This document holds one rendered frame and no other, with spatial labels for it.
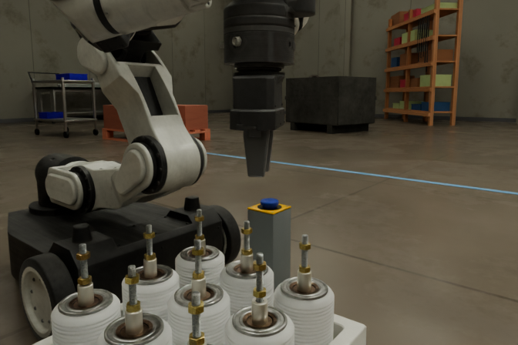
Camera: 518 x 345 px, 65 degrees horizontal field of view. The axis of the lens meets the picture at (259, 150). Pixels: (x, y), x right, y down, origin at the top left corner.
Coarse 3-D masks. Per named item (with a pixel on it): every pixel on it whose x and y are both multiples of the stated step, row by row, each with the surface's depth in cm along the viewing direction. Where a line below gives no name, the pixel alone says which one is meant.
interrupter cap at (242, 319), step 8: (240, 312) 58; (248, 312) 58; (272, 312) 58; (280, 312) 58; (232, 320) 55; (240, 320) 55; (248, 320) 56; (272, 320) 56; (280, 320) 55; (240, 328) 53; (248, 328) 54; (256, 328) 54; (264, 328) 54; (272, 328) 54; (280, 328) 53; (256, 336) 52; (264, 336) 52
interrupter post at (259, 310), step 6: (252, 300) 55; (264, 300) 55; (252, 306) 55; (258, 306) 54; (264, 306) 55; (252, 312) 55; (258, 312) 55; (264, 312) 55; (252, 318) 55; (258, 318) 55; (264, 318) 55; (258, 324) 55
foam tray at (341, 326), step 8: (120, 304) 74; (336, 320) 69; (344, 320) 69; (352, 320) 69; (336, 328) 68; (344, 328) 67; (352, 328) 67; (360, 328) 67; (336, 336) 68; (344, 336) 64; (352, 336) 64; (360, 336) 66; (32, 344) 62; (40, 344) 62; (48, 344) 62; (328, 344) 63; (336, 344) 62; (344, 344) 62; (352, 344) 63; (360, 344) 66
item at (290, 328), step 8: (288, 320) 56; (232, 328) 54; (288, 328) 54; (232, 336) 53; (240, 336) 53; (248, 336) 52; (272, 336) 52; (280, 336) 53; (288, 336) 53; (232, 344) 53; (240, 344) 52; (248, 344) 52; (256, 344) 51; (264, 344) 52; (272, 344) 52; (280, 344) 52; (288, 344) 53
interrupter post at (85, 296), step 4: (88, 284) 60; (92, 284) 61; (80, 288) 59; (84, 288) 59; (88, 288) 60; (92, 288) 61; (80, 292) 59; (84, 292) 59; (88, 292) 60; (92, 292) 61; (80, 296) 60; (84, 296) 60; (88, 296) 60; (92, 296) 61; (80, 300) 60; (84, 300) 60; (88, 300) 60; (92, 300) 61; (80, 304) 60; (84, 304) 60; (88, 304) 60
